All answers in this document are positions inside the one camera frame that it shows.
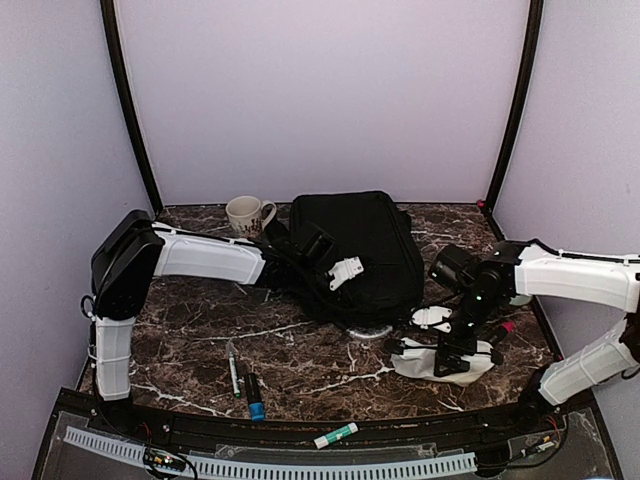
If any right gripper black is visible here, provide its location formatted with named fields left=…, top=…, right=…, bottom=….
left=434, top=289, right=501, bottom=377

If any white fabric pouch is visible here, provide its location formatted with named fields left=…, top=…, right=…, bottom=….
left=385, top=338, right=500, bottom=387

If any black student bag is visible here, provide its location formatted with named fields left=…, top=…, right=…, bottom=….
left=265, top=191, right=424, bottom=328

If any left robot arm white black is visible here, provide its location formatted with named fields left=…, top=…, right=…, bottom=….
left=80, top=210, right=335, bottom=436

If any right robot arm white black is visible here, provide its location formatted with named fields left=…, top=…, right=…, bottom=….
left=428, top=239, right=639, bottom=434

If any pink black highlighter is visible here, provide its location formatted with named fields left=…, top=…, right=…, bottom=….
left=483, top=321, right=515, bottom=347

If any green white glue stick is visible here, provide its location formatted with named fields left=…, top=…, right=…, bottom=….
left=314, top=422, right=359, bottom=449

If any black marker blue cap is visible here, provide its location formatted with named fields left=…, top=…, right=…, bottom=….
left=244, top=372, right=266, bottom=422

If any clear white pen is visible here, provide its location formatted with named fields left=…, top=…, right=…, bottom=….
left=226, top=340, right=241, bottom=398

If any cream printed mug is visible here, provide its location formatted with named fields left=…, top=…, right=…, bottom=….
left=225, top=195, right=277, bottom=239

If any small circuit board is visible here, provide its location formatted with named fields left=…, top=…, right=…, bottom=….
left=143, top=448, right=186, bottom=472

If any grey slotted cable duct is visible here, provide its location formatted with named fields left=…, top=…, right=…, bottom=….
left=63, top=427, right=477, bottom=479

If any right black frame post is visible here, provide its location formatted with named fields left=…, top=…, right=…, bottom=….
left=484, top=0, right=544, bottom=215

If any black frame post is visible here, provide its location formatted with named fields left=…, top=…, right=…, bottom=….
left=99, top=0, right=164, bottom=215
left=484, top=0, right=544, bottom=215

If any left black frame post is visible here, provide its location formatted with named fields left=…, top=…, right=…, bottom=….
left=99, top=0, right=164, bottom=215

